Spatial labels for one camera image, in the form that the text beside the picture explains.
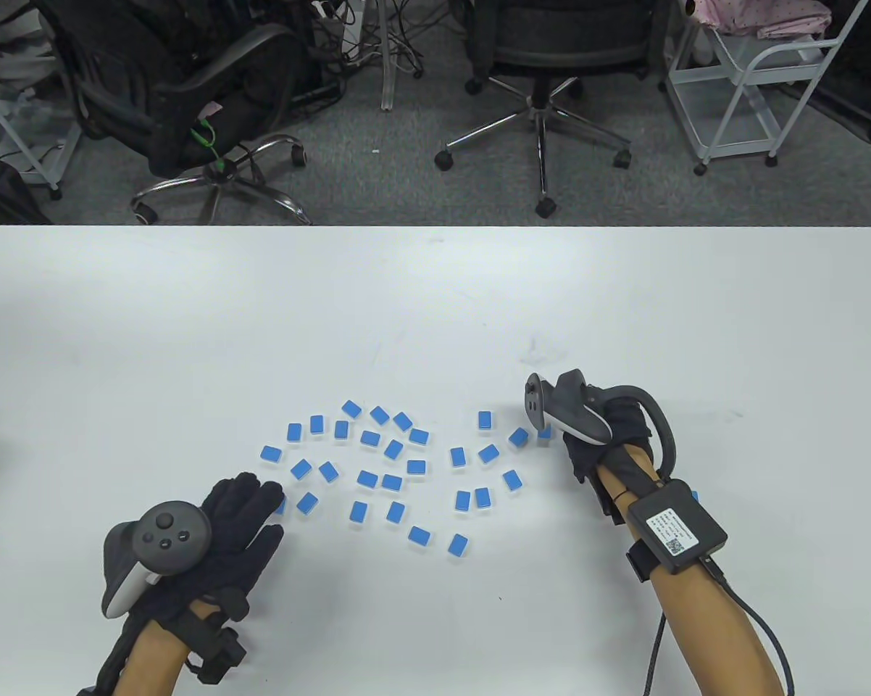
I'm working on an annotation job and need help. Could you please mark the white metal rack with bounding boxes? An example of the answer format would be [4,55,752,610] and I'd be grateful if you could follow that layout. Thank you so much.
[0,69,81,200]

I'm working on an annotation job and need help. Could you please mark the pile of white cloth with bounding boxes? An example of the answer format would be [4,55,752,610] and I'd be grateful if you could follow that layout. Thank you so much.
[0,0,63,99]

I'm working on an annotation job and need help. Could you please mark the black left wrist module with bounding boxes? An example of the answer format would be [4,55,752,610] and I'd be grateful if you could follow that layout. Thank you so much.
[200,629,248,686]

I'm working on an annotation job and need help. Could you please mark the pink cloth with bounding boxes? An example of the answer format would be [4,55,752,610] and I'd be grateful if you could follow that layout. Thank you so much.
[685,0,835,41]

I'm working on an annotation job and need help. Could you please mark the white power strip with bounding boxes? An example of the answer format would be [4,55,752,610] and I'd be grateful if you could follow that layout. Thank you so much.
[311,0,367,62]

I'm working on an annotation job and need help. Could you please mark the person's left hand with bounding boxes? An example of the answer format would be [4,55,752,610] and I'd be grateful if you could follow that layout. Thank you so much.
[135,471,286,626]

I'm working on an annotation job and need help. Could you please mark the person's left forearm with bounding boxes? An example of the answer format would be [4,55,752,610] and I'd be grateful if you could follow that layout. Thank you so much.
[113,598,222,696]

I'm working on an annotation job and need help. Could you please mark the black office chair chrome base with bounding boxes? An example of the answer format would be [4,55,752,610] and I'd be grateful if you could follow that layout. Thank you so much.
[434,0,672,220]

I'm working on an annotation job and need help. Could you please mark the black labelled sensor box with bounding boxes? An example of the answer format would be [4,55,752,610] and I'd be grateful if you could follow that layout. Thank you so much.
[626,480,728,576]

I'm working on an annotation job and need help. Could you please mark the green strap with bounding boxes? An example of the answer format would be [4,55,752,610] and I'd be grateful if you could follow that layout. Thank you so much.
[189,118,237,181]

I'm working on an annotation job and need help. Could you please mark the black left glove cable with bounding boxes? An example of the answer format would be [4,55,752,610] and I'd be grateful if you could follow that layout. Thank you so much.
[99,616,143,689]

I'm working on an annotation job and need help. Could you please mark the person's right hand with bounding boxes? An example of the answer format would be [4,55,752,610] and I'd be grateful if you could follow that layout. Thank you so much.
[562,397,659,519]

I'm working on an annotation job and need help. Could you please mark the white metal cart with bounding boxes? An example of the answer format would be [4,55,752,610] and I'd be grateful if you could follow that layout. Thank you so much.
[662,0,871,176]

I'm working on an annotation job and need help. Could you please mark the black sensor box cable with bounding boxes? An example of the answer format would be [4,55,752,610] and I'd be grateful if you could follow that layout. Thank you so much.
[642,557,797,696]

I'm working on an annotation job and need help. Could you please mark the grey left hand controller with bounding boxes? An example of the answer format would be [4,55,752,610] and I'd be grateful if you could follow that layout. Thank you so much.
[101,500,214,618]

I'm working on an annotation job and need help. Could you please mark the grey hand controller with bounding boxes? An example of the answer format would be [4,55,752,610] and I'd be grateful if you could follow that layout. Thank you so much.
[524,370,678,481]
[101,500,214,618]

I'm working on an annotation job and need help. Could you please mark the clear white post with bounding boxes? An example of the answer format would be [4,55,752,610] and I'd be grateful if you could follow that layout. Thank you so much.
[376,0,399,112]

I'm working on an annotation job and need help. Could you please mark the black backpack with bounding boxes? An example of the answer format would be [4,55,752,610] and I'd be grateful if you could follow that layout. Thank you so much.
[0,154,52,225]

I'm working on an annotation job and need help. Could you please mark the grey right hand controller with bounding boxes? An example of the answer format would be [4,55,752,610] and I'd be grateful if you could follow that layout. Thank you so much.
[524,370,678,481]

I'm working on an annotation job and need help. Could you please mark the blue mahjong tiles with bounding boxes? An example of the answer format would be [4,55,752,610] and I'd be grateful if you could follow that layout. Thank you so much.
[259,399,531,560]

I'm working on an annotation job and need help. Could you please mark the black forearm strap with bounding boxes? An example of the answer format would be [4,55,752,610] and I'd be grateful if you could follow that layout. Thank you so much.
[626,542,657,582]

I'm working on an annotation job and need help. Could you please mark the person's right forearm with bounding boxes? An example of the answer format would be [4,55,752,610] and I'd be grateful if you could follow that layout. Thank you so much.
[595,444,784,696]

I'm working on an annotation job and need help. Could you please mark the black office chair with armrests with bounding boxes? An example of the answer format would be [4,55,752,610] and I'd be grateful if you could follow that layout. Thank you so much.
[33,0,313,225]

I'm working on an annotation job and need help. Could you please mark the tangle of black floor cables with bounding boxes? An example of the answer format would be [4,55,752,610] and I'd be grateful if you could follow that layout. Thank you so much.
[291,0,472,80]

